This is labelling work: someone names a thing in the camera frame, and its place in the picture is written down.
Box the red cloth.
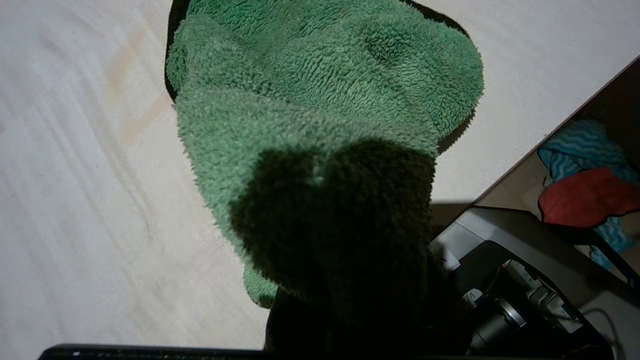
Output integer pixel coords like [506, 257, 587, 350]
[538, 167, 640, 229]

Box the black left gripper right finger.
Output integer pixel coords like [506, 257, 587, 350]
[352, 300, 473, 352]

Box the green microfibre cloth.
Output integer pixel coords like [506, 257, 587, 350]
[164, 0, 486, 309]

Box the blue striped cloth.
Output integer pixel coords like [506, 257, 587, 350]
[537, 118, 640, 272]

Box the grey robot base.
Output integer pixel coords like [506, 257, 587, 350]
[429, 206, 640, 360]

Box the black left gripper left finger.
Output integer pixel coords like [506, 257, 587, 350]
[264, 292, 353, 352]

